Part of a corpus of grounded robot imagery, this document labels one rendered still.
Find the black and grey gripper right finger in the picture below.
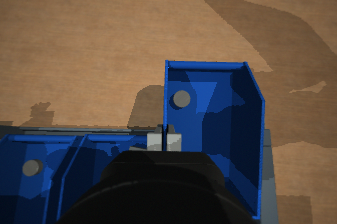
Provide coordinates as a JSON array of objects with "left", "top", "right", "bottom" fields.
[{"left": 166, "top": 124, "right": 182, "bottom": 151}]

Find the grey metal shelf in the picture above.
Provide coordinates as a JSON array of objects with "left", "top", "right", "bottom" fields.
[{"left": 0, "top": 119, "right": 279, "bottom": 224}]

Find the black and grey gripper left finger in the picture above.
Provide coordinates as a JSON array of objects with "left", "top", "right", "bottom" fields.
[{"left": 147, "top": 124, "right": 164, "bottom": 151}]

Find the grey round disc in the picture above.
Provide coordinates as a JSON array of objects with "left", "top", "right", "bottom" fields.
[
  {"left": 173, "top": 90, "right": 190, "bottom": 108},
  {"left": 22, "top": 159, "right": 43, "bottom": 176}
]

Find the blue bin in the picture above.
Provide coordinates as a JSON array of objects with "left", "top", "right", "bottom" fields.
[
  {"left": 56, "top": 134, "right": 147, "bottom": 221},
  {"left": 163, "top": 60, "right": 265, "bottom": 219},
  {"left": 0, "top": 134, "right": 84, "bottom": 224}
]

